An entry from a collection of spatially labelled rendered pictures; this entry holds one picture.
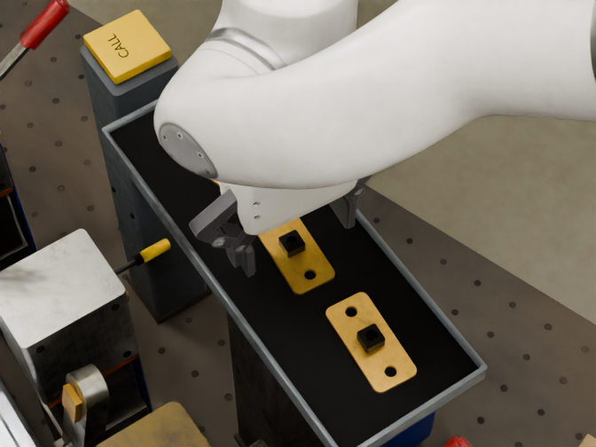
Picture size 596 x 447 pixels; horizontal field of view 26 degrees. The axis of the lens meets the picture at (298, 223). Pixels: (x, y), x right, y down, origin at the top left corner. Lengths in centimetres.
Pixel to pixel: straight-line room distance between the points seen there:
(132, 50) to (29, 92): 59
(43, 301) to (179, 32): 166
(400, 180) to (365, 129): 179
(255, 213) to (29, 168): 79
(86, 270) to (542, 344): 64
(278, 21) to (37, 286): 44
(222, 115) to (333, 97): 7
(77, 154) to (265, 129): 99
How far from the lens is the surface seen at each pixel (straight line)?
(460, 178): 252
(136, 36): 120
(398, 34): 70
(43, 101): 176
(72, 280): 112
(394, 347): 102
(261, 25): 78
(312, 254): 106
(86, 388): 108
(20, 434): 119
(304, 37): 78
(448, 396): 101
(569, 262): 245
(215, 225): 96
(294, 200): 95
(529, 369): 155
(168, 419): 109
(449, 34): 70
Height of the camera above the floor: 207
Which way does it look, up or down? 58 degrees down
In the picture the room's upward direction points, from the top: straight up
